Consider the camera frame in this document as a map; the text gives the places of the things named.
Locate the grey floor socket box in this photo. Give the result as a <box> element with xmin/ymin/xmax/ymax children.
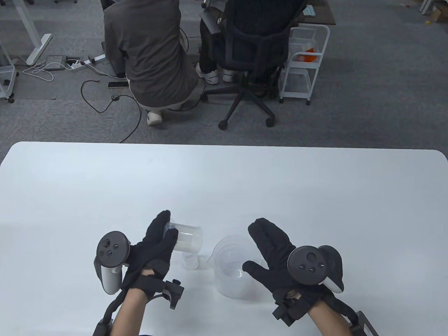
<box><xmin>45</xmin><ymin>55</ymin><xmax>68</xmax><ymax>72</ymax></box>

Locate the black arm cable harness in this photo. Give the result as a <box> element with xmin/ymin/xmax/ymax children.
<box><xmin>93</xmin><ymin>289</ymin><xmax>126</xmax><ymax>336</ymax></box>
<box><xmin>345</xmin><ymin>308</ymin><xmax>380</xmax><ymax>336</ymax></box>

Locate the black office chair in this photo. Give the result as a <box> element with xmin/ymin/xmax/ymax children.
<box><xmin>202</xmin><ymin>0</ymin><xmax>294</xmax><ymax>131</ymax></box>

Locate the white wheeled storage cart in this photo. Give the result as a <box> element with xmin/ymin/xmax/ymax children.
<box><xmin>0</xmin><ymin>42</ymin><xmax>19</xmax><ymax>104</ymax></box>

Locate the medium clear plastic beaker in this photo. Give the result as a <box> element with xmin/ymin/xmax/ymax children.
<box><xmin>164</xmin><ymin>220</ymin><xmax>204</xmax><ymax>254</ymax></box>
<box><xmin>218</xmin><ymin>241</ymin><xmax>261</xmax><ymax>287</ymax></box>

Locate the large clear plastic beaker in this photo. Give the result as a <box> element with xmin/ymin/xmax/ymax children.
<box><xmin>213</xmin><ymin>237</ymin><xmax>265</xmax><ymax>294</ymax></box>

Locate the person's right hand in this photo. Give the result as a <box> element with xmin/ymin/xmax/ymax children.
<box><xmin>242</xmin><ymin>217</ymin><xmax>321</xmax><ymax>306</ymax></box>

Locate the black handheld tracking controller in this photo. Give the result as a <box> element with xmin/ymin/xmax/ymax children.
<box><xmin>93</xmin><ymin>231</ymin><xmax>131</xmax><ymax>294</ymax></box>
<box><xmin>287</xmin><ymin>245</ymin><xmax>344</xmax><ymax>294</ymax></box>

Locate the cardboard box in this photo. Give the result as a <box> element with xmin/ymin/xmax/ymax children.
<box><xmin>430</xmin><ymin>5</ymin><xmax>448</xmax><ymax>22</ymax></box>

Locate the tiny clear plastic beaker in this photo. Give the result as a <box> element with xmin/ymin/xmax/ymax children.
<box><xmin>182</xmin><ymin>253</ymin><xmax>200</xmax><ymax>271</ymax></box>

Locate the person's left forearm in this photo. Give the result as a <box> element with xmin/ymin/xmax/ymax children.
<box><xmin>111</xmin><ymin>289</ymin><xmax>149</xmax><ymax>336</ymax></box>

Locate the orange white container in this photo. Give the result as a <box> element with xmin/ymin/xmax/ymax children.
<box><xmin>297</xmin><ymin>45</ymin><xmax>320</xmax><ymax>63</ymax></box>

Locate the white coiled cable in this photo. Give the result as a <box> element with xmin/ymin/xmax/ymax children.
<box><xmin>23</xmin><ymin>60</ymin><xmax>76</xmax><ymax>83</ymax></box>

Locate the white rolling cart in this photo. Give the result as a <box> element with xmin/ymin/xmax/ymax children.
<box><xmin>279</xmin><ymin>24</ymin><xmax>331</xmax><ymax>105</ymax></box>

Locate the white desk frame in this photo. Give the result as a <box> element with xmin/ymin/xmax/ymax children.
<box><xmin>13</xmin><ymin>0</ymin><xmax>53</xmax><ymax>66</ymax></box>

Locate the person's left hand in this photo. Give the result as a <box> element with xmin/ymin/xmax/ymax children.
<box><xmin>120</xmin><ymin>210</ymin><xmax>179</xmax><ymax>291</ymax></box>

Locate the largest clear plastic beaker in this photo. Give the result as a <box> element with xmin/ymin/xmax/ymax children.
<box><xmin>209</xmin><ymin>234</ymin><xmax>266</xmax><ymax>299</ymax></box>

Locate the person's right forearm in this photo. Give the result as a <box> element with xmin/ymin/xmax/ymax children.
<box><xmin>306</xmin><ymin>301</ymin><xmax>354</xmax><ymax>336</ymax></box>

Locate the white power strip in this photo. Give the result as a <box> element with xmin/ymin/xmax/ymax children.
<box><xmin>66</xmin><ymin>54</ymin><xmax>108</xmax><ymax>71</ymax></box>

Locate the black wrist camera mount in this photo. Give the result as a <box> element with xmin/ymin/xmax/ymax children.
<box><xmin>273</xmin><ymin>289</ymin><xmax>359</xmax><ymax>328</ymax></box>
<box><xmin>131</xmin><ymin>268</ymin><xmax>185</xmax><ymax>310</ymax></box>

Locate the dark brown desk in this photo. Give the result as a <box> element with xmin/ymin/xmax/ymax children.
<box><xmin>296</xmin><ymin>0</ymin><xmax>336</xmax><ymax>26</ymax></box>

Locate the black floor cable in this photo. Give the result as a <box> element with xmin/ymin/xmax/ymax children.
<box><xmin>80</xmin><ymin>80</ymin><xmax>142</xmax><ymax>144</ymax></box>

